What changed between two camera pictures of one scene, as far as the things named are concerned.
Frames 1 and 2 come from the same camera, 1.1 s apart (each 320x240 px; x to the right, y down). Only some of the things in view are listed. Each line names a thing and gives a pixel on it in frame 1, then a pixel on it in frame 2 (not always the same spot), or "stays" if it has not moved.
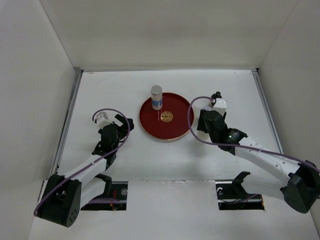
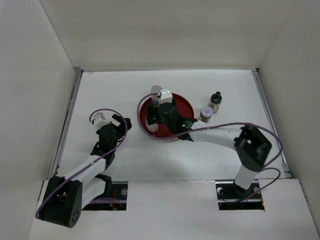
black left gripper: x=121 y=119 stays
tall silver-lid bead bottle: x=156 y=93 stays
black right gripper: x=201 y=122 to x=151 y=111
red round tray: x=173 y=121 stays
